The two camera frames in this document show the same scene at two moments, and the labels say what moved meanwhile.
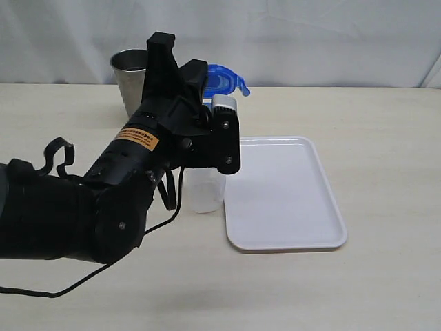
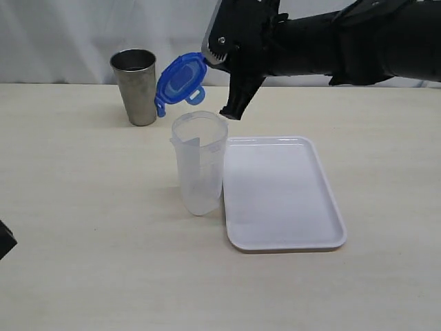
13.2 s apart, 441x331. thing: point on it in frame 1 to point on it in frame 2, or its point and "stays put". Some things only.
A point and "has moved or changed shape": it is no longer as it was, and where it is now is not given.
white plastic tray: (281, 197) stays put
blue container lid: (222, 81) has moved or changed shape
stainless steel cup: (130, 67) stays put
